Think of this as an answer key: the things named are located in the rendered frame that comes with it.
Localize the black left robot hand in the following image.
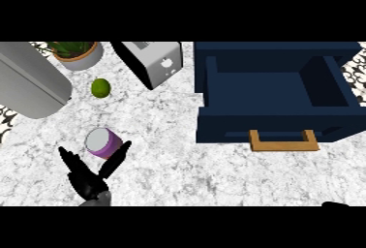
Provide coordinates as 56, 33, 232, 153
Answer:
58, 139, 133, 202

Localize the purple can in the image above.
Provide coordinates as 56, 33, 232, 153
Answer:
84, 127, 124, 160

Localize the dark blue open drawer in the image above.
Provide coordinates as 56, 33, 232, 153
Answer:
195, 55, 366, 144

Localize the dark blue drawer cabinet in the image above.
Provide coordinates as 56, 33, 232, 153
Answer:
194, 41, 365, 98

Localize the green lime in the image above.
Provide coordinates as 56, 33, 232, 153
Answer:
90, 77, 114, 99

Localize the large grey rounded appliance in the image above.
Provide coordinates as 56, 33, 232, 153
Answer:
0, 41, 74, 120

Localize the potted green plant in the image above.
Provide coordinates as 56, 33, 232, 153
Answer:
46, 41, 105, 72

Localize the grey toaster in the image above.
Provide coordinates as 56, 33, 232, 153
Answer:
111, 41, 185, 91

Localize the wooden drawer handle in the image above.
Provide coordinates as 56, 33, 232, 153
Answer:
248, 129, 320, 152

